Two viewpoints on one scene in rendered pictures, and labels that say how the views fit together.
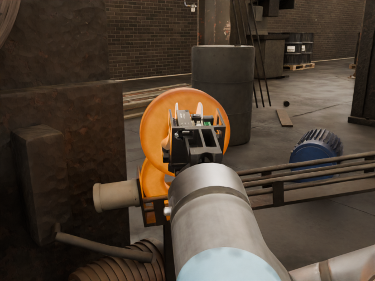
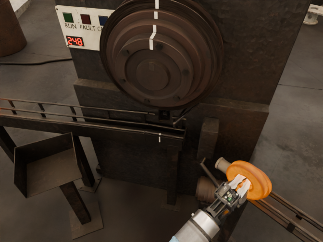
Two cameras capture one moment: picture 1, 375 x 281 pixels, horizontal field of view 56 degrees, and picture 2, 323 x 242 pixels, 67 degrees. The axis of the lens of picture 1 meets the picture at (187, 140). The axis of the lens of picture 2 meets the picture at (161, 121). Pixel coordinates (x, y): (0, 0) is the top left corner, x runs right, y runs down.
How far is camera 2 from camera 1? 0.66 m
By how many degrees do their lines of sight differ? 54
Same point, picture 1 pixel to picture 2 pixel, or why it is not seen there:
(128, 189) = not seen: hidden behind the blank
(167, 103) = (240, 168)
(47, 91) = (225, 107)
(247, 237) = not seen: outside the picture
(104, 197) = (219, 166)
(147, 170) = not seen: hidden behind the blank
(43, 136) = (209, 131)
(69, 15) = (254, 73)
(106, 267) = (211, 185)
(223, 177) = (205, 224)
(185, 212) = (188, 223)
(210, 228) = (184, 235)
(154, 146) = (229, 176)
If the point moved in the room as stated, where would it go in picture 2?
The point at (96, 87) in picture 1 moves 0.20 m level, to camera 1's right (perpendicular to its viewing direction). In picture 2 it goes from (252, 111) to (291, 139)
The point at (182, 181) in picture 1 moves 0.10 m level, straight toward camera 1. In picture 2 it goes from (197, 213) to (173, 232)
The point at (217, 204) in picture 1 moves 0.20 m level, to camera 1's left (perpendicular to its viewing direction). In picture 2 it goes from (193, 231) to (157, 184)
